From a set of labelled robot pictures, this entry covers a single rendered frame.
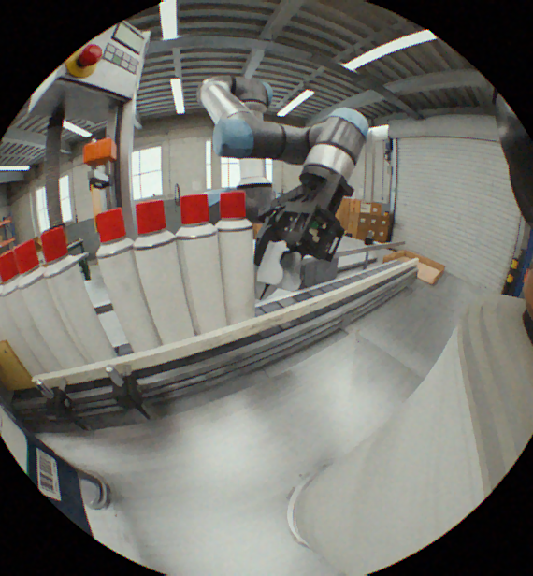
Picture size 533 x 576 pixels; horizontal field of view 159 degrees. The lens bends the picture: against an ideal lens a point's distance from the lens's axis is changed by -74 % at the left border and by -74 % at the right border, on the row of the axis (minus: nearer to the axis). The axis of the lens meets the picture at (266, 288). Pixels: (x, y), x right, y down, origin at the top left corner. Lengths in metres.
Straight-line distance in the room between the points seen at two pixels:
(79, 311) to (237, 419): 0.22
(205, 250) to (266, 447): 0.21
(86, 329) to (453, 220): 4.53
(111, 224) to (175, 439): 0.23
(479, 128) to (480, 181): 1.03
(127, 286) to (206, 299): 0.10
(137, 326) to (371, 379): 0.30
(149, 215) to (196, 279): 0.09
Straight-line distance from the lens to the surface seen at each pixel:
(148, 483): 0.23
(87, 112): 0.43
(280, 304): 0.37
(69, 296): 0.26
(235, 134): 0.32
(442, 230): 4.48
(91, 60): 0.35
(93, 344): 0.29
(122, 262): 0.23
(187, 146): 5.83
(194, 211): 0.22
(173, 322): 0.24
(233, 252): 0.24
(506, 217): 4.24
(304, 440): 0.21
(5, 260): 0.33
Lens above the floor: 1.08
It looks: 27 degrees down
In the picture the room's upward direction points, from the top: straight up
